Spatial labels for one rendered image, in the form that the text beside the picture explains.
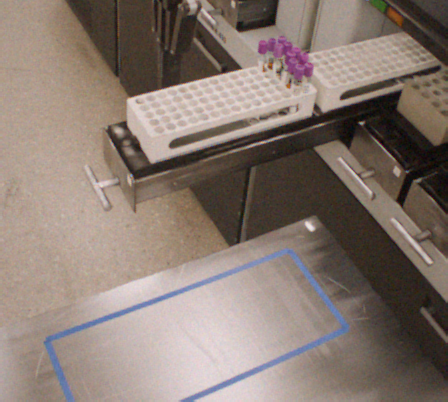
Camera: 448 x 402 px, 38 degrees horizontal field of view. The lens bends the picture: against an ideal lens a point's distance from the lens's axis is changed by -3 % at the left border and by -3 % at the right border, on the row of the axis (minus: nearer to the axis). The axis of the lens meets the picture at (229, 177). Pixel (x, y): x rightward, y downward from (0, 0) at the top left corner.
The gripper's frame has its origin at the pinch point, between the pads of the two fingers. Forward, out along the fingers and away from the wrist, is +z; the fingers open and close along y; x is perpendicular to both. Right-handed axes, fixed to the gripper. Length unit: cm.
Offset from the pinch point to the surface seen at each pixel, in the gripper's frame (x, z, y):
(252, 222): -32, 66, 16
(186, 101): -3.6, 8.6, 0.9
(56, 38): -24, 95, 155
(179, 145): -1.1, 14.3, -2.2
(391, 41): -47.9, 9.3, 3.8
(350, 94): -35.1, 14.3, -1.8
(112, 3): -32, 56, 109
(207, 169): -3.9, 16.6, -6.7
